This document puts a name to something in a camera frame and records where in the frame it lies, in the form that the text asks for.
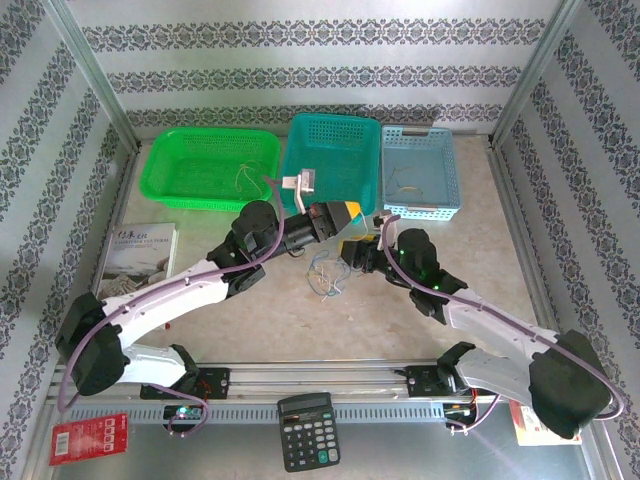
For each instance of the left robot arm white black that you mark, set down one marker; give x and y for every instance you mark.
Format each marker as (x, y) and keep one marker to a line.
(165, 300)

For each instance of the aluminium side rail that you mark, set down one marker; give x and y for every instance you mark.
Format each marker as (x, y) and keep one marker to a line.
(122, 200)
(510, 200)

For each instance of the red card package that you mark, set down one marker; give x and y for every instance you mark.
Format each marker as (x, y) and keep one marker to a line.
(85, 440)

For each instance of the green plastic basket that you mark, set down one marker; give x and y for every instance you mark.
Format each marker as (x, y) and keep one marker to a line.
(200, 170)

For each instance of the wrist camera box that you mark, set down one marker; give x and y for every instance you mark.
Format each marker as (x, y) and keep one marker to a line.
(305, 181)
(382, 220)

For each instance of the circuit board with LED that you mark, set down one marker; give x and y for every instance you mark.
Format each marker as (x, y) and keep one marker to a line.
(185, 412)
(460, 411)

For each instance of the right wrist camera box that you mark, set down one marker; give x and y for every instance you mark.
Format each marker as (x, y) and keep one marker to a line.
(382, 220)

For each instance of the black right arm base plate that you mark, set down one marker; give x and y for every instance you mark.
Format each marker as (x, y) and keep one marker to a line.
(422, 382)

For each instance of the red package with USB stick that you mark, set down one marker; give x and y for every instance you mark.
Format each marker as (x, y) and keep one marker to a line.
(522, 425)

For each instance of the teal plastic basket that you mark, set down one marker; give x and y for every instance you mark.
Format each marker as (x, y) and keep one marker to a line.
(330, 150)

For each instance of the light blue plastic basket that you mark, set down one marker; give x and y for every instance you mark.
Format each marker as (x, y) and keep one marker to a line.
(430, 155)

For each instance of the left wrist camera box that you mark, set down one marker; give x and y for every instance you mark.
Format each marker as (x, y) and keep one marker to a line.
(305, 181)

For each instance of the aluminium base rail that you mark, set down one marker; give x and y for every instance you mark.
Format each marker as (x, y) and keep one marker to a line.
(325, 375)

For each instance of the black calculator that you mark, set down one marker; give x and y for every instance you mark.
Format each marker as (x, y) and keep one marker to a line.
(307, 435)

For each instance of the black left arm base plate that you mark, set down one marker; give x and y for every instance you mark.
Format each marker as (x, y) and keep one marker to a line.
(217, 382)

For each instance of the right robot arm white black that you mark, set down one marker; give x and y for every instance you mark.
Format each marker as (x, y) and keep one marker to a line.
(490, 320)

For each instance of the grey cover book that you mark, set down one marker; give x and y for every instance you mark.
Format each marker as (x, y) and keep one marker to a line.
(135, 255)

